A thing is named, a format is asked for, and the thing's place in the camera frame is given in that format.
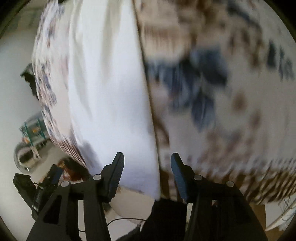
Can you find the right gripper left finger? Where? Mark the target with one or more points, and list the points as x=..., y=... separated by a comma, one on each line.
x=58, y=219

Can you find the teal storage rack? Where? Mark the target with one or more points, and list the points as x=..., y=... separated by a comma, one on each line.
x=34, y=130

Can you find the floral bed blanket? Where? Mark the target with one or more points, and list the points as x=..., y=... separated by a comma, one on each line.
x=221, y=83

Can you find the black clothes pile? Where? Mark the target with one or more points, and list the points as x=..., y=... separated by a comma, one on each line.
x=28, y=75

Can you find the white t-shirt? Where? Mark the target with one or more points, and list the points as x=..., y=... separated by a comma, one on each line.
x=108, y=96

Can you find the red shopping bag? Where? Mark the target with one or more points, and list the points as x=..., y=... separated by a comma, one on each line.
x=72, y=170

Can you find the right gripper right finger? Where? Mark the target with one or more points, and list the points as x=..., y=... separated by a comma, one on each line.
x=219, y=212

